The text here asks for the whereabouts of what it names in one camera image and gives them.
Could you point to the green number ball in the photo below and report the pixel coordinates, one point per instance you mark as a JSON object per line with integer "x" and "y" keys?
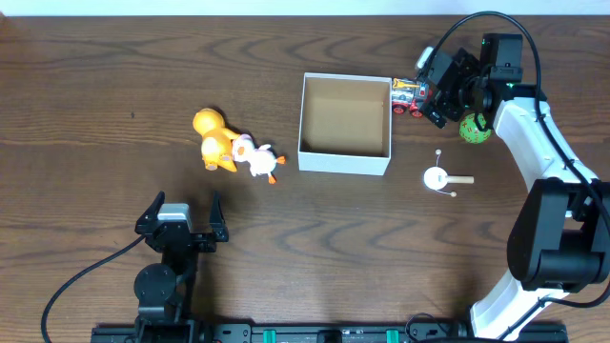
{"x": 472, "y": 129}

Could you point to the white pink duck toy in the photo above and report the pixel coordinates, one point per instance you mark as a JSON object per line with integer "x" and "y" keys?
{"x": 261, "y": 159}

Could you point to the orange dinosaur toy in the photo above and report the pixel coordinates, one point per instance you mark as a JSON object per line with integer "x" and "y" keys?
{"x": 217, "y": 140}

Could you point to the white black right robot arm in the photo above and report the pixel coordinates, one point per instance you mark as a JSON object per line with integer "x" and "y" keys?
{"x": 560, "y": 241}

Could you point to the red grey toy truck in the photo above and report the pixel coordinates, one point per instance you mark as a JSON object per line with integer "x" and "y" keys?
{"x": 408, "y": 96}

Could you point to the white wooden rattle drum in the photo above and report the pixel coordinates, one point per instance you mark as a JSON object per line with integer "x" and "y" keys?
{"x": 436, "y": 178}

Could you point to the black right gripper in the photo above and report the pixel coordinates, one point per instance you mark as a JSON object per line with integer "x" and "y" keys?
{"x": 442, "y": 100}

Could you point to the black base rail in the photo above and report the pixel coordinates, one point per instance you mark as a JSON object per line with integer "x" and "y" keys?
{"x": 305, "y": 333}

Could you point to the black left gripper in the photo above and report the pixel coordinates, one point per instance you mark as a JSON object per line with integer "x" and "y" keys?
{"x": 180, "y": 238}

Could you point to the white cardboard box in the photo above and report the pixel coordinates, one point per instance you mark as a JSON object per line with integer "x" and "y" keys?
{"x": 345, "y": 124}

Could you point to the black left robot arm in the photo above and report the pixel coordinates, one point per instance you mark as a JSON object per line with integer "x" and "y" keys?
{"x": 165, "y": 290}

